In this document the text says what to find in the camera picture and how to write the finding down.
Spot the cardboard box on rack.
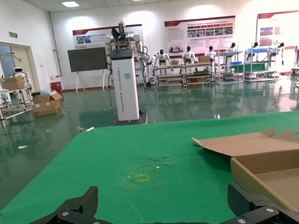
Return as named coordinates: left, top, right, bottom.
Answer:
left=1, top=77, right=26, bottom=91

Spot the grey wall pipe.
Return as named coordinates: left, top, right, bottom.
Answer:
left=48, top=11, right=63, bottom=77

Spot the open brown cardboard box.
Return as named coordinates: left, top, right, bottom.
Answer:
left=192, top=127, right=299, bottom=213

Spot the open cardboard floor box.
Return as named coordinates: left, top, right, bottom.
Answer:
left=32, top=92, right=63, bottom=108

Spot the white humanoid robot black head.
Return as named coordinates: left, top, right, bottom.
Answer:
left=182, top=46, right=198, bottom=65
left=249, top=42, right=260, bottom=61
left=274, top=42, right=286, bottom=66
left=225, top=42, right=238, bottom=65
left=151, top=49, right=172, bottom=70
left=205, top=45, right=217, bottom=63

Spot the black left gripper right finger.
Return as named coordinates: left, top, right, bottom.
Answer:
left=221, top=183, right=299, bottom=224

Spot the beige framed door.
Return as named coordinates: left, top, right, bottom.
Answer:
left=0, top=42, right=36, bottom=94

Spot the white tube frame rack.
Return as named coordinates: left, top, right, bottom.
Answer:
left=0, top=77, right=34, bottom=128

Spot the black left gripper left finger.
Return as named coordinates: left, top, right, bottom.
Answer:
left=30, top=186, right=103, bottom=224

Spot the closed cardboard floor box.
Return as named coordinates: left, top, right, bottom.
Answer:
left=32, top=102, right=58, bottom=117

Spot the small white service robot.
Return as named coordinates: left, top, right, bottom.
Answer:
left=11, top=67, right=30, bottom=82

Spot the red white wall poster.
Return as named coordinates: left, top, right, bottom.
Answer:
left=72, top=23, right=143, bottom=49
left=164, top=15, right=236, bottom=55
left=256, top=10, right=299, bottom=49

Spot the metal shelf rack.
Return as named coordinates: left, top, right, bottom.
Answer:
left=243, top=43, right=277, bottom=83
left=214, top=46, right=245, bottom=85

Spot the green table cloth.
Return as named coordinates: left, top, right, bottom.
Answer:
left=0, top=111, right=299, bottom=224

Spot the dark display on stand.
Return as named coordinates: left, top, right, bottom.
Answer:
left=67, top=46, right=108, bottom=94

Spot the tube frame workbench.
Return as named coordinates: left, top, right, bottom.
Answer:
left=154, top=64, right=185, bottom=87
left=184, top=62, right=215, bottom=87

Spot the green shelf mat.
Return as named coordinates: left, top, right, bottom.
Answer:
left=230, top=63, right=267, bottom=73

